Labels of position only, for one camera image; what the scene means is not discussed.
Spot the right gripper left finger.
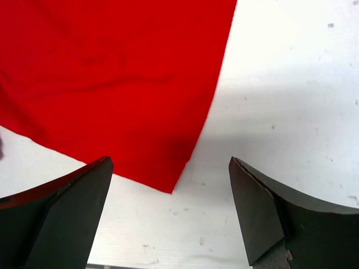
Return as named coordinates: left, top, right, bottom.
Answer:
left=1, top=156, right=113, bottom=268

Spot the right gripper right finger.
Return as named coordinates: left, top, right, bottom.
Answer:
left=229, top=157, right=358, bottom=268

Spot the red t shirt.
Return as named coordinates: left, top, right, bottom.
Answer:
left=1, top=1, right=236, bottom=193

